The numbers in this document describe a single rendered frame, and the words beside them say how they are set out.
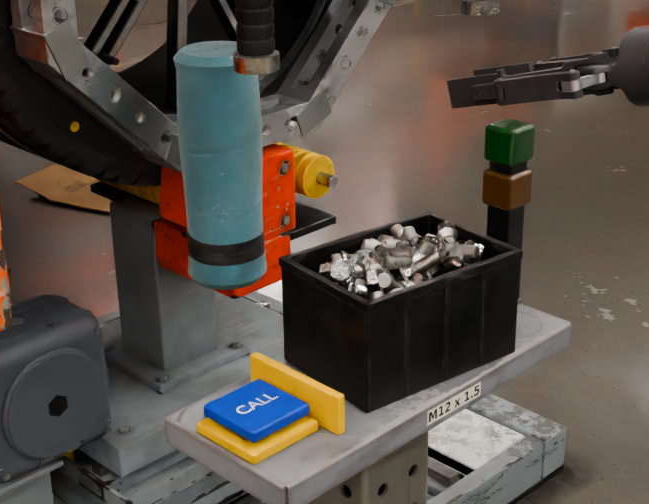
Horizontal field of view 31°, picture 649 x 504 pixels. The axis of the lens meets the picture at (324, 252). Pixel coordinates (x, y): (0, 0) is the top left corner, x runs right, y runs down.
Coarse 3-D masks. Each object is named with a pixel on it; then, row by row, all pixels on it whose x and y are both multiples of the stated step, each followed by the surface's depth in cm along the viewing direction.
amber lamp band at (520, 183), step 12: (492, 180) 124; (504, 180) 123; (516, 180) 123; (528, 180) 125; (492, 192) 125; (504, 192) 123; (516, 192) 123; (528, 192) 125; (492, 204) 125; (504, 204) 124; (516, 204) 124
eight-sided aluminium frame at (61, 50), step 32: (32, 0) 116; (64, 0) 117; (352, 0) 154; (384, 0) 150; (32, 32) 118; (64, 32) 118; (320, 32) 151; (352, 32) 148; (32, 64) 122; (64, 64) 119; (96, 64) 122; (320, 64) 148; (352, 64) 150; (96, 96) 123; (128, 96) 126; (288, 96) 148; (320, 96) 147; (128, 128) 127; (160, 128) 130; (288, 128) 145; (160, 160) 132
